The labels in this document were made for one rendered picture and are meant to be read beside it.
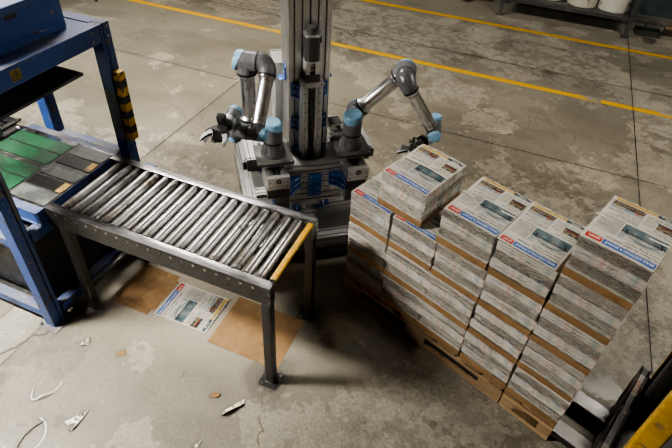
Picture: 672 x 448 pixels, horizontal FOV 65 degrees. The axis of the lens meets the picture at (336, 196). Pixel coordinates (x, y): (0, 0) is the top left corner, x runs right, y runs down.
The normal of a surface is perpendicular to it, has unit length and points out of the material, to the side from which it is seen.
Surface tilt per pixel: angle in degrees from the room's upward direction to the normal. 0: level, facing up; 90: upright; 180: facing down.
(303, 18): 90
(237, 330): 0
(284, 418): 0
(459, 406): 0
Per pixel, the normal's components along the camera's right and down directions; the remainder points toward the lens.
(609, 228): 0.06, -0.78
